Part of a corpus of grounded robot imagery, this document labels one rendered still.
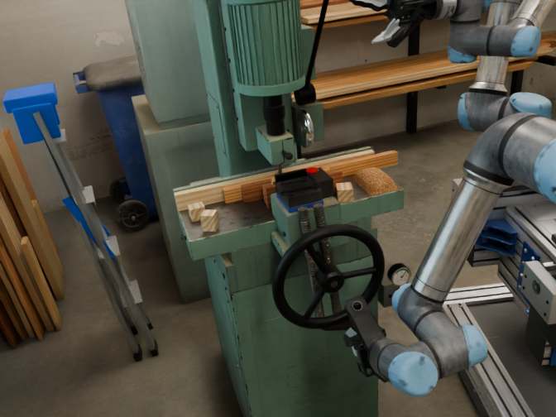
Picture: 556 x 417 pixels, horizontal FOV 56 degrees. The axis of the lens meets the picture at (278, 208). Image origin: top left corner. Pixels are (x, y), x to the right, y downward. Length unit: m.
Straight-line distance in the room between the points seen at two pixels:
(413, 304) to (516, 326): 1.05
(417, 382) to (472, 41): 0.88
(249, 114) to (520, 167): 0.80
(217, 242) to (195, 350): 1.09
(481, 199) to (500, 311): 1.18
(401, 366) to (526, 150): 0.42
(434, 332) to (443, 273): 0.12
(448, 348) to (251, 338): 0.67
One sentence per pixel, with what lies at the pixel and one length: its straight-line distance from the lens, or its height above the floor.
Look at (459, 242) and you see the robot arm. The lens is 1.06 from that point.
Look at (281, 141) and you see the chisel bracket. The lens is 1.40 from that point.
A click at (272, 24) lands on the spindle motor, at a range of 1.28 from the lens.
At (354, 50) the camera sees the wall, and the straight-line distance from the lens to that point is 4.04.
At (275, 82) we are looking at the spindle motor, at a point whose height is 1.23.
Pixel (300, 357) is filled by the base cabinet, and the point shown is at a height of 0.42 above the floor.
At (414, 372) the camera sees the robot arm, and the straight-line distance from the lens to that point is 0.99.
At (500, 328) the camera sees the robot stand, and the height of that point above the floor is 0.21.
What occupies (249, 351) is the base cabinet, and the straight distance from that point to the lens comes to 1.57.
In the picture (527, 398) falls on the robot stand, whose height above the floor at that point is 0.21.
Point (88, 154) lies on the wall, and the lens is 3.76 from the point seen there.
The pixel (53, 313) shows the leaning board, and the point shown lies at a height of 0.10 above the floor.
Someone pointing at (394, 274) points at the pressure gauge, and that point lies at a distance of 1.52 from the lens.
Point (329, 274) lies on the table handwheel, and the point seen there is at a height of 0.84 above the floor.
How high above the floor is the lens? 1.56
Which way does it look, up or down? 28 degrees down
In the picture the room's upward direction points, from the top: 6 degrees counter-clockwise
